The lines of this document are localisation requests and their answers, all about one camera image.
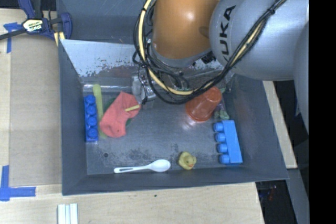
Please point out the thin yellow stick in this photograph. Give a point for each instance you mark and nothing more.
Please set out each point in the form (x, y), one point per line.
(132, 107)

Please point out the orange-red cloth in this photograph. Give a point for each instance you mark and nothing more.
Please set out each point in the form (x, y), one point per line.
(115, 118)

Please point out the yellow-green flat stick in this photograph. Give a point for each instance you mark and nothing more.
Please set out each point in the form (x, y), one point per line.
(98, 97)

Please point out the grey metal bin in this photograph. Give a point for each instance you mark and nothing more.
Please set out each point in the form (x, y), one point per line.
(157, 133)

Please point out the dark blue studded toy block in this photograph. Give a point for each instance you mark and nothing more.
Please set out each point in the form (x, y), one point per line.
(91, 118)

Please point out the orange translucent plastic cup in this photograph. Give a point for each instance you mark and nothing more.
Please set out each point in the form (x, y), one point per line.
(203, 106)

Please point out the white plastic spoon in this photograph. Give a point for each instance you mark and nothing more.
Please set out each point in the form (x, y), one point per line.
(157, 165)

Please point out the small green toy figure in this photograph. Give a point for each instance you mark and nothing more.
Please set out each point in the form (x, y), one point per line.
(221, 114)

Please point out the yellow rubber duck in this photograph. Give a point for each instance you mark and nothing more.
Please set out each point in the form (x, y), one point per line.
(187, 160)

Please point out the light blue studded toy block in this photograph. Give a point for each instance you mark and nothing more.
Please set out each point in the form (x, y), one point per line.
(232, 141)

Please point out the pale wood board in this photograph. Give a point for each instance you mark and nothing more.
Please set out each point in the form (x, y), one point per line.
(34, 112)

